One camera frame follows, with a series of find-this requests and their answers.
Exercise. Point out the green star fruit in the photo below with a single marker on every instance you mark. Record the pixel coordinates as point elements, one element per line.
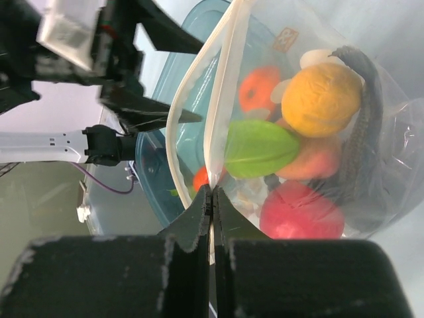
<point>257,148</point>

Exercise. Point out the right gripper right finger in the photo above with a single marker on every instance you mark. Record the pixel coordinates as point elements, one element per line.
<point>260,277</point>

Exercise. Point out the red apple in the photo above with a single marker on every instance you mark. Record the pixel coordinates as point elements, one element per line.
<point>294,211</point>

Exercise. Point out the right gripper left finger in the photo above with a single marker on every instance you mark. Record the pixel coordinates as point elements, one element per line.
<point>163,275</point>

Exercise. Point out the clear zip top bag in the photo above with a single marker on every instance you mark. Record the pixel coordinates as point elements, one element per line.
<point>390,33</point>

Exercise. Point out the red chili pepper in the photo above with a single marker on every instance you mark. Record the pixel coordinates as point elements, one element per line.
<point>200,179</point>

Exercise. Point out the grey toy fish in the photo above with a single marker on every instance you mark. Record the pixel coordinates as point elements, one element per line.
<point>357,186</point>

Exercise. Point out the blue transparent plastic bin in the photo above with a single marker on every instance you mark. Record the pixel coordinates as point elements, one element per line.
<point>159,159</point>

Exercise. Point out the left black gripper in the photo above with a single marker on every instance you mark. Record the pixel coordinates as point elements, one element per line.
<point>24,61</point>

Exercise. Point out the dark grape bunch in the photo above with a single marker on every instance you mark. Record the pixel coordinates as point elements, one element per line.
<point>272,182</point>

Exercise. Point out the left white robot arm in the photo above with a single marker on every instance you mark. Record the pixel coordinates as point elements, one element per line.
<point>99,144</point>

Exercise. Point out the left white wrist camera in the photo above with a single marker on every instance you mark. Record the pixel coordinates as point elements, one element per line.
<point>67,28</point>

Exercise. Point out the orange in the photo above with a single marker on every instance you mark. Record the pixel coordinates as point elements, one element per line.
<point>256,88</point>

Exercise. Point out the peach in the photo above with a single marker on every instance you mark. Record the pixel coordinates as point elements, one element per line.
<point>318,157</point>

